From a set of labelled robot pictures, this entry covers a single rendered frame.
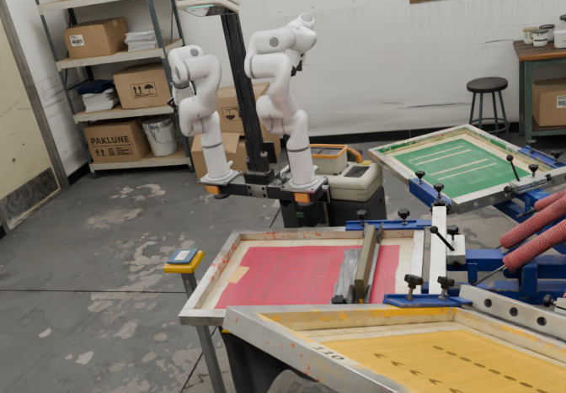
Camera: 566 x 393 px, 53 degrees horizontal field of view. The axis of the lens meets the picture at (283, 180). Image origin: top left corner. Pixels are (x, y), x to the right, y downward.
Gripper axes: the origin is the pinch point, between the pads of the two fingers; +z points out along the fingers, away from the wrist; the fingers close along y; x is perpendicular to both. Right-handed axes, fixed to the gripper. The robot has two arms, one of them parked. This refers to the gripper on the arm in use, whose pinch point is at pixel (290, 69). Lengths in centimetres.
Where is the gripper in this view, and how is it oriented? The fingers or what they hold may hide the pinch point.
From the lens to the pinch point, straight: 264.6
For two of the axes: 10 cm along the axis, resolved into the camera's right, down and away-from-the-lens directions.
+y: -5.0, -7.6, 4.3
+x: -8.3, 2.8, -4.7
